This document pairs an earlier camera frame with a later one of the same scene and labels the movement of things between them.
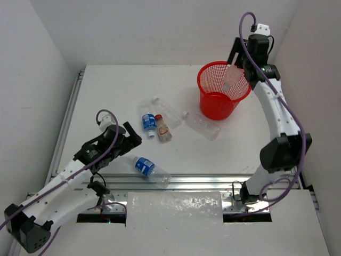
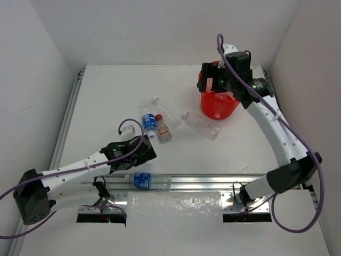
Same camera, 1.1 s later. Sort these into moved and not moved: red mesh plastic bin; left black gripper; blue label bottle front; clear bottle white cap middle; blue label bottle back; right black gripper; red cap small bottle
Moved: left black gripper; blue label bottle front; right black gripper
Not moved: blue label bottle back; red mesh plastic bin; red cap small bottle; clear bottle white cap middle
